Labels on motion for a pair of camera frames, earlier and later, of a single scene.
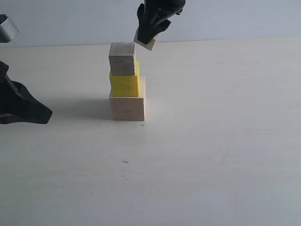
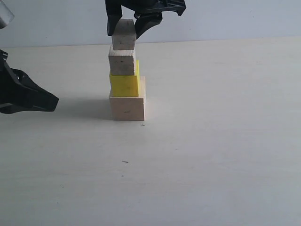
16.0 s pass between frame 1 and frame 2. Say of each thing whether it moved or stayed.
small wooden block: moved
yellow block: stayed
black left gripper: moved
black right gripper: moved
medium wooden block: stayed
